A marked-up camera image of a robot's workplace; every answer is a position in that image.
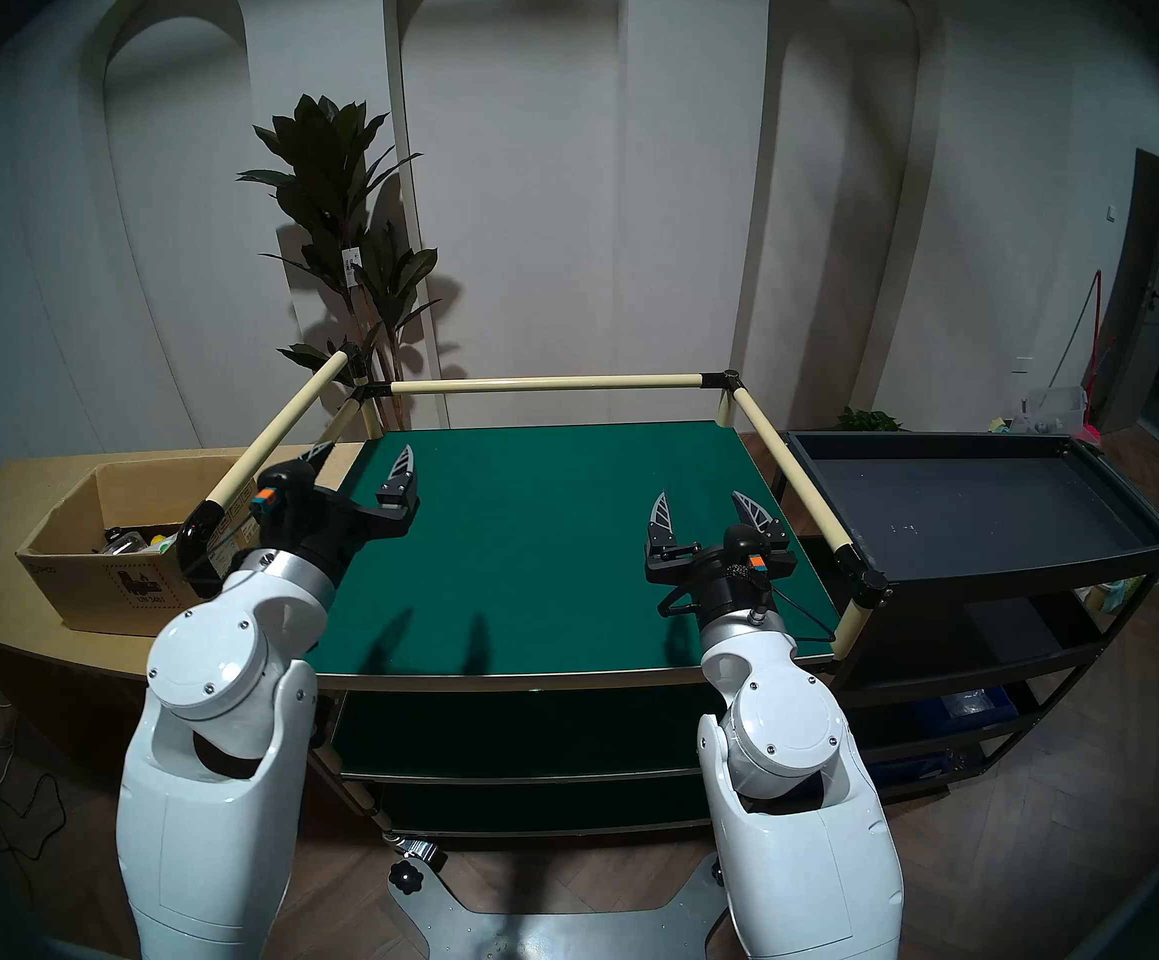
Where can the pale green packets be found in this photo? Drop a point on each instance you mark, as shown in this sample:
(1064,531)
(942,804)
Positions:
(1110,593)

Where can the small green potted plant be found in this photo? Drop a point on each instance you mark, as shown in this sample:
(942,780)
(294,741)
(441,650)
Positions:
(870,421)

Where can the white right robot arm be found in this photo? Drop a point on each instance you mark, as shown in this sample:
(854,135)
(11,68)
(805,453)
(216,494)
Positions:
(780,728)

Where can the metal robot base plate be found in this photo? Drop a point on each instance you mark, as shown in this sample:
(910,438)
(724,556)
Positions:
(540,933)

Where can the brown cardboard box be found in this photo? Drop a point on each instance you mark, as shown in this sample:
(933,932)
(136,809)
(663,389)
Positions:
(80,588)

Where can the clear plastic storage bin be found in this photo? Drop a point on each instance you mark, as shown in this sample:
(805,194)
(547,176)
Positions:
(1054,408)

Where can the black round knob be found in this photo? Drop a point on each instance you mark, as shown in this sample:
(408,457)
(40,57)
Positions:
(406,878)

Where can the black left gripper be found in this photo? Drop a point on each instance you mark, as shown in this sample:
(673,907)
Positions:
(324,523)

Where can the black utility cart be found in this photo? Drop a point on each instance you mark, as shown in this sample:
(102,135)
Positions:
(970,518)

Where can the yellow snack packet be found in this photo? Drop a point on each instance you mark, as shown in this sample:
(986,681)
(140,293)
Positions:
(166,542)

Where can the blue storage box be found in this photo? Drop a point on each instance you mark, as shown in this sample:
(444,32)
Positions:
(970,706)

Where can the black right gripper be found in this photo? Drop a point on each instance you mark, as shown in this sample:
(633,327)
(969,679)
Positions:
(724,573)

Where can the green shelf cart cream rails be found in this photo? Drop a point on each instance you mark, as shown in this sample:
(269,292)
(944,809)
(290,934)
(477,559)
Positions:
(540,528)

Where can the tall dark leafy plant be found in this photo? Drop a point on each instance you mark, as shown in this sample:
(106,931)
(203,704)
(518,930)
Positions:
(330,168)

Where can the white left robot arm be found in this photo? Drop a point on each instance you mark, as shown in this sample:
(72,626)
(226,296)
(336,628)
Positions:
(210,668)

